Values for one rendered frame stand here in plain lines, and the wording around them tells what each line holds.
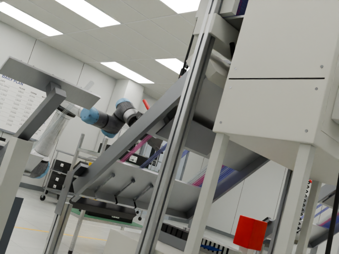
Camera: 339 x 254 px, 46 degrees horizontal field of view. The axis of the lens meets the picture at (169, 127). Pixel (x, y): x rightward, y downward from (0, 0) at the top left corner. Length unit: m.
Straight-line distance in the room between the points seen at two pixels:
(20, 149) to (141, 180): 0.56
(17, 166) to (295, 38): 0.95
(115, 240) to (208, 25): 0.77
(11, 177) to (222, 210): 10.91
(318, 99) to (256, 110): 0.17
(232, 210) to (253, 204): 0.70
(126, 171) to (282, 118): 0.79
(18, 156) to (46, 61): 7.55
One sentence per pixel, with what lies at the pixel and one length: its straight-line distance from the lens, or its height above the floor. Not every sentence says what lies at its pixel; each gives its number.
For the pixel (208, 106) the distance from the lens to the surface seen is 1.48.
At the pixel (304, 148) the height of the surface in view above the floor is 0.99.
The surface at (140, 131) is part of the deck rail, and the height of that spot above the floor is 0.97.
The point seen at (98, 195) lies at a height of 0.70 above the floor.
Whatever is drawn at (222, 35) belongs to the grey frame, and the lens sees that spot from 1.35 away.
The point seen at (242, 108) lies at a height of 1.08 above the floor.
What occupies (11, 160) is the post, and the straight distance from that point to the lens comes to 1.40.
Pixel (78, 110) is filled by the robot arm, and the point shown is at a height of 1.03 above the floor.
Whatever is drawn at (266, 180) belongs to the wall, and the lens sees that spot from 11.49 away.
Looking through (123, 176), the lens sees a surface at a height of 0.80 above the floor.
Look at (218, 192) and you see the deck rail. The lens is 1.98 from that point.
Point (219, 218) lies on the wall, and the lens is 12.15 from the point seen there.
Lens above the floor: 0.80
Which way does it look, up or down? 9 degrees up
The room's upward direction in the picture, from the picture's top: 16 degrees clockwise
